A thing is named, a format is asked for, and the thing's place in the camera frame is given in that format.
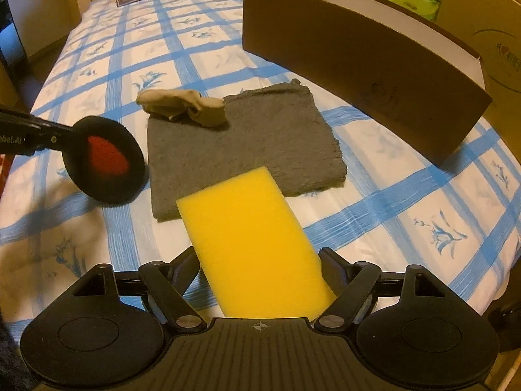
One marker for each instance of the large brown cardboard carton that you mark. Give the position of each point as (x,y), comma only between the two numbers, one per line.
(488,49)

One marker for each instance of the brown cardboard box white inside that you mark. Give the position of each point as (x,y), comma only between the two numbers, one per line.
(358,73)

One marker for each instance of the grey felt cloth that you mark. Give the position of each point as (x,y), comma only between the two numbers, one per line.
(264,146)

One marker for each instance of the beige crumpled cloth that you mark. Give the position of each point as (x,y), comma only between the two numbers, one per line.
(179,104)

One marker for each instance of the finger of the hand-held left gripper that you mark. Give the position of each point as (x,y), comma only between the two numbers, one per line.
(51,141)
(57,127)

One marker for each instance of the yellow sponge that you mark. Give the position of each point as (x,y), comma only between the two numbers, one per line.
(244,232)

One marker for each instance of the black round puff red centre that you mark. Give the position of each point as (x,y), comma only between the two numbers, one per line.
(106,159)

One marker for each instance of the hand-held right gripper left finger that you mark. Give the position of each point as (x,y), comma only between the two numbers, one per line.
(183,268)

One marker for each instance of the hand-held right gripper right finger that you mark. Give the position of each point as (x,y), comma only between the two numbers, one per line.
(331,266)

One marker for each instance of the blue checked bed sheet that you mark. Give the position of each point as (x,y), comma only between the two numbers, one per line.
(81,69)

